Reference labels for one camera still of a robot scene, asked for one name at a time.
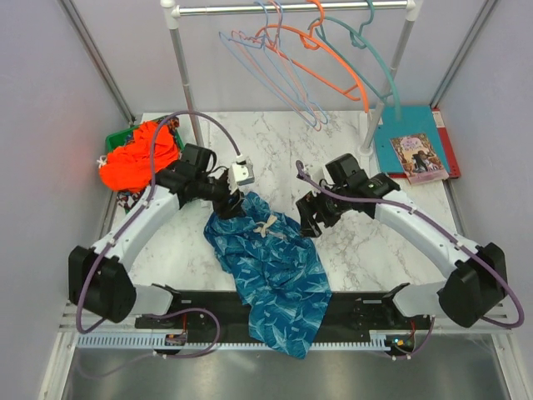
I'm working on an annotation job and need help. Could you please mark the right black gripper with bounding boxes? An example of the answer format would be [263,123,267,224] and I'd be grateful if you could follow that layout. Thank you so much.
[296,180,351,238]

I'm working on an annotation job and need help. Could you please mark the blue leaf print shorts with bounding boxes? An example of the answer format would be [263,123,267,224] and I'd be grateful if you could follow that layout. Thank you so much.
[204,192,332,359]

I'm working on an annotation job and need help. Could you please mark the light blue wire hanger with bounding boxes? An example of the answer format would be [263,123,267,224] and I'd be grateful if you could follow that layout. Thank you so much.
[217,0,330,126]

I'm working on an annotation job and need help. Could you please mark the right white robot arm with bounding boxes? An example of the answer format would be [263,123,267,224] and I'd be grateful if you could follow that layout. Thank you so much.
[296,153,507,328]

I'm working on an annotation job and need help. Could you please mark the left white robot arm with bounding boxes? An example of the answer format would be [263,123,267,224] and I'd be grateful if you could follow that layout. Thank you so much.
[67,144,255,328]

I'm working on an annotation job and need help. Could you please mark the orange plastic hanger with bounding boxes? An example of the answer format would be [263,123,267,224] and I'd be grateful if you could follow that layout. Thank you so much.
[256,1,370,112]

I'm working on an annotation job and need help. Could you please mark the teal plastic hanger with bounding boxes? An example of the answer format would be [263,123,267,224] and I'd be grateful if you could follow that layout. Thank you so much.
[306,0,403,122]

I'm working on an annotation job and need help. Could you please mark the colourful comic print cloth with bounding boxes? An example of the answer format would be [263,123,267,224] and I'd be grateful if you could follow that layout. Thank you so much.
[117,117,184,213]

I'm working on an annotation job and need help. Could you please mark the orange cloth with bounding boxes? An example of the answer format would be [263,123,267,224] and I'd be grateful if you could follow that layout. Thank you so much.
[98,121,180,193]

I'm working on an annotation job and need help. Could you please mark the illustrated paperback book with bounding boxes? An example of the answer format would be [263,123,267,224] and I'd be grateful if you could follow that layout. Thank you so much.
[390,133,449,185]

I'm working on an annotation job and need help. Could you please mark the green plastic tray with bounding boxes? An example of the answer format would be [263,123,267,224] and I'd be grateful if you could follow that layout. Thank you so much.
[97,118,184,168]

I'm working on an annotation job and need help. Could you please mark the teal folder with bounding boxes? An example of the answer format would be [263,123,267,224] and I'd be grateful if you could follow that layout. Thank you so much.
[374,106,450,174]

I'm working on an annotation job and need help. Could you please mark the red folder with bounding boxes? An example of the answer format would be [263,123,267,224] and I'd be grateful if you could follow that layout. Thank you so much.
[431,108,461,178]

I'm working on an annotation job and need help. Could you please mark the silver clothes rack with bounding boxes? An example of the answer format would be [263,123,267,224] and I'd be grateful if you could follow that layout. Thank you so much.
[160,1,422,154]

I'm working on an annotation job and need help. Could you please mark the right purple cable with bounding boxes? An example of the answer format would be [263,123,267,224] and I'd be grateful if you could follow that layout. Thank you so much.
[294,160,525,328]

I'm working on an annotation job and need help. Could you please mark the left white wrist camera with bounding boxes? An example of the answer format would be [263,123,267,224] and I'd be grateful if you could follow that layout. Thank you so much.
[227,155,255,193]

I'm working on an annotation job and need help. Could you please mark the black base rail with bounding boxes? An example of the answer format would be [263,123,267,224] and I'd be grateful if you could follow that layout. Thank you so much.
[135,291,430,343]

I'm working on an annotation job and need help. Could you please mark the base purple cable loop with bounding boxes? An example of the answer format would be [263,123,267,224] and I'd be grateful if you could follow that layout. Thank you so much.
[152,307,222,359]

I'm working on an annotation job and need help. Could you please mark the light blue cable duct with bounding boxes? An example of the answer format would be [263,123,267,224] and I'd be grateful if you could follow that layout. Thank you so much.
[76,332,391,352]

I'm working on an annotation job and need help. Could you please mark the pink wire hanger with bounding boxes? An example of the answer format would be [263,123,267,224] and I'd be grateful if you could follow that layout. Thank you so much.
[230,0,324,131]

